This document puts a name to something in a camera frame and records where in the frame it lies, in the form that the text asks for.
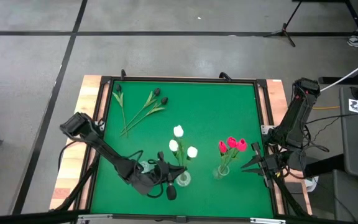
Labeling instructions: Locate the smooth clear glass bottle vase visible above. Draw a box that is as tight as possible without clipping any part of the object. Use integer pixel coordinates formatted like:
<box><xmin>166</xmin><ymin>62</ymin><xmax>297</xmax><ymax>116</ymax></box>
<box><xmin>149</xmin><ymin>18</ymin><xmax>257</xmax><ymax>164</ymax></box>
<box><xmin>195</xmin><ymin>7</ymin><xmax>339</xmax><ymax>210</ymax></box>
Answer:
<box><xmin>213</xmin><ymin>164</ymin><xmax>231</xmax><ymax>181</ymax></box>

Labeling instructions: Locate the black desk leg frame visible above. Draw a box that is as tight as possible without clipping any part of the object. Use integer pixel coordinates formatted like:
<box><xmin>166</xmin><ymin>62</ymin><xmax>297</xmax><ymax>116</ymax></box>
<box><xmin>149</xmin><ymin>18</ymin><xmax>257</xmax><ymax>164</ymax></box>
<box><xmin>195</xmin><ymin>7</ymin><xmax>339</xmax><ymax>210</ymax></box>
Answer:
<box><xmin>318</xmin><ymin>0</ymin><xmax>358</xmax><ymax>85</ymax></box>

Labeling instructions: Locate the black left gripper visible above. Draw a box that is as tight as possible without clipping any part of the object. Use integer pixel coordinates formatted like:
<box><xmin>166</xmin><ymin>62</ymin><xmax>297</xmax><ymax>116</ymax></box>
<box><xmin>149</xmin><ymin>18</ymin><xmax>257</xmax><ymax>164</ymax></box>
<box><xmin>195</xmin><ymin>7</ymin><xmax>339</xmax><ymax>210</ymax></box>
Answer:
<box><xmin>144</xmin><ymin>151</ymin><xmax>188</xmax><ymax>188</ymax></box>

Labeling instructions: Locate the smartphone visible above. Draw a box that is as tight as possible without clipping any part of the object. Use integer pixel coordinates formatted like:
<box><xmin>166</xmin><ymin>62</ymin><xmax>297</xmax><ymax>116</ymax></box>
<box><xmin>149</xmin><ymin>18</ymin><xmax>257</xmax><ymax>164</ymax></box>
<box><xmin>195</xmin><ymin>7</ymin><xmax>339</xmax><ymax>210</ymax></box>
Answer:
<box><xmin>285</xmin><ymin>182</ymin><xmax>308</xmax><ymax>216</ymax></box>

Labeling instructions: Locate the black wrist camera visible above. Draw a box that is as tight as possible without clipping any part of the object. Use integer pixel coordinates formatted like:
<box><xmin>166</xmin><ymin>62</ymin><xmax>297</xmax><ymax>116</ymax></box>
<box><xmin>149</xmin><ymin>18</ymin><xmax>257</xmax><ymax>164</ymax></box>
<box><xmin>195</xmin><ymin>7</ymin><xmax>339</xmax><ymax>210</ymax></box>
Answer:
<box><xmin>165</xmin><ymin>183</ymin><xmax>178</xmax><ymax>202</ymax></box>
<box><xmin>263</xmin><ymin>173</ymin><xmax>275</xmax><ymax>190</ymax></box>

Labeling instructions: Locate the ribbed clear glass vase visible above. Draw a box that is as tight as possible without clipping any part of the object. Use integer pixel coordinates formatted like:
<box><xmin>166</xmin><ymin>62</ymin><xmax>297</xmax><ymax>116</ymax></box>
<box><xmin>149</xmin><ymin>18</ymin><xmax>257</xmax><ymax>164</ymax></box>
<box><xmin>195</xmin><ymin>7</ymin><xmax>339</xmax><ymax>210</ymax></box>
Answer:
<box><xmin>139</xmin><ymin>160</ymin><xmax>154</xmax><ymax>174</ymax></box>

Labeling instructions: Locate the black tripod stand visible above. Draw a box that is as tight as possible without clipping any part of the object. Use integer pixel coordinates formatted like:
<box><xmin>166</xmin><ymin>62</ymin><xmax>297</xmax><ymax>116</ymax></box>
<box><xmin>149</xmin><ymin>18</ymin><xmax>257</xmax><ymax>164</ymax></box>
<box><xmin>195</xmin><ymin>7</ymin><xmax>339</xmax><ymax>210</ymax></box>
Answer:
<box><xmin>262</xmin><ymin>0</ymin><xmax>305</xmax><ymax>49</ymax></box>

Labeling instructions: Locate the black desk foot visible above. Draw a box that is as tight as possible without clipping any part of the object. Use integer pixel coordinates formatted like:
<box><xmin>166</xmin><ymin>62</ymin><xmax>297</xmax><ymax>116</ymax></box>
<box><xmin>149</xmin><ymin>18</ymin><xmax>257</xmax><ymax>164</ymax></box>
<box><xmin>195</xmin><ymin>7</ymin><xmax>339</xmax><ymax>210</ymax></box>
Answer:
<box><xmin>305</xmin><ymin>154</ymin><xmax>347</xmax><ymax>179</ymax></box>

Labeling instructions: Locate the white cable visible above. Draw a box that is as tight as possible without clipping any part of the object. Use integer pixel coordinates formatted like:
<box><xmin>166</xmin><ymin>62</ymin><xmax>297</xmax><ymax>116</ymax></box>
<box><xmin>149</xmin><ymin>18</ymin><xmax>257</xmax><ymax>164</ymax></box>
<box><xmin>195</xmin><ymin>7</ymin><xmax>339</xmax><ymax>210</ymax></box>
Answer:
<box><xmin>320</xmin><ymin>53</ymin><xmax>358</xmax><ymax>93</ymax></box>

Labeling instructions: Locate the red artificial tulip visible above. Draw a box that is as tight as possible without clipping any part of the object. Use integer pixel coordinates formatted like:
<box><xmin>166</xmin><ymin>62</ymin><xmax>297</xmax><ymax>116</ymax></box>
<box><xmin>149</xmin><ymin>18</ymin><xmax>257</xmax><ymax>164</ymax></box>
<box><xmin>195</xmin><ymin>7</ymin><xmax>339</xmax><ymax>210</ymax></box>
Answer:
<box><xmin>218</xmin><ymin>141</ymin><xmax>229</xmax><ymax>172</ymax></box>
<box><xmin>225</xmin><ymin>139</ymin><xmax>248</xmax><ymax>172</ymax></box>
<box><xmin>224</xmin><ymin>136</ymin><xmax>238</xmax><ymax>172</ymax></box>

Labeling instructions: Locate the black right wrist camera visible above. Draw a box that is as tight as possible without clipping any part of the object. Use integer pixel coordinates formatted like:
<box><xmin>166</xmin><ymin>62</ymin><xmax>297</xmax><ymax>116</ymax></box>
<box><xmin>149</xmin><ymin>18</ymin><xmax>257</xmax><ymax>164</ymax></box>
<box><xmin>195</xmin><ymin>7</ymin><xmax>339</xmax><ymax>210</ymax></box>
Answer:
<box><xmin>263</xmin><ymin>173</ymin><xmax>275</xmax><ymax>190</ymax></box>

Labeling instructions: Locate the green table mat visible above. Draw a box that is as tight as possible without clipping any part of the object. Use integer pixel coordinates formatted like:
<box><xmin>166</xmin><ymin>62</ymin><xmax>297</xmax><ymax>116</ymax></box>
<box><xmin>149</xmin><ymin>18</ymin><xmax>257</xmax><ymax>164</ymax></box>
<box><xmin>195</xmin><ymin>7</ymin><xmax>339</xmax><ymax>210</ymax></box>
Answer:
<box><xmin>90</xmin><ymin>80</ymin><xmax>275</xmax><ymax>218</ymax></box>

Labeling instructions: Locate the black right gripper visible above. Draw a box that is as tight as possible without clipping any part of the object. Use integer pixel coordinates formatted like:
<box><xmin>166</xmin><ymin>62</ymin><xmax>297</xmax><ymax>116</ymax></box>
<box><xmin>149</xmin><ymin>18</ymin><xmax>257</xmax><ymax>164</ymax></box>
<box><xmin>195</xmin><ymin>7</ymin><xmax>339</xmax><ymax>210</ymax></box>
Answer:
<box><xmin>241</xmin><ymin>142</ymin><xmax>290</xmax><ymax>182</ymax></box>

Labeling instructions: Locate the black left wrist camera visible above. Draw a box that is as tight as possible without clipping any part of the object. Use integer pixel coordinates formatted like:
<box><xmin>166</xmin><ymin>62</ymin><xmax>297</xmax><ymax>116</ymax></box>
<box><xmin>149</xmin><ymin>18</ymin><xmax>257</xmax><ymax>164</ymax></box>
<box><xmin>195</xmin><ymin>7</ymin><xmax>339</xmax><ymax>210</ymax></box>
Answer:
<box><xmin>165</xmin><ymin>183</ymin><xmax>178</xmax><ymax>202</ymax></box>

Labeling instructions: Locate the dark grey cabinet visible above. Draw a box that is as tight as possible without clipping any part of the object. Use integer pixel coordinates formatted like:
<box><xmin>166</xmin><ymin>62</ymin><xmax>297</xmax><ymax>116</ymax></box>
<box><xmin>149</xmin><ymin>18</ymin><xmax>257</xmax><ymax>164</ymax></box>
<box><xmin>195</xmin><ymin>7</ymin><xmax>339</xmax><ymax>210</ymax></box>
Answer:
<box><xmin>333</xmin><ymin>169</ymin><xmax>358</xmax><ymax>223</ymax></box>

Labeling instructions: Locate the diamond-patterned clear glass vase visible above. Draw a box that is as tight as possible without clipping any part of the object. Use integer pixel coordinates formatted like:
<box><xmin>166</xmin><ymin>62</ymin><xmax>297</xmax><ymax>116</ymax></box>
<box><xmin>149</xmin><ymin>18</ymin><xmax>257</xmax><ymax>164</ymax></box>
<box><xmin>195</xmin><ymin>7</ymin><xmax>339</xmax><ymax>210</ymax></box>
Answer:
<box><xmin>175</xmin><ymin>170</ymin><xmax>192</xmax><ymax>188</ymax></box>

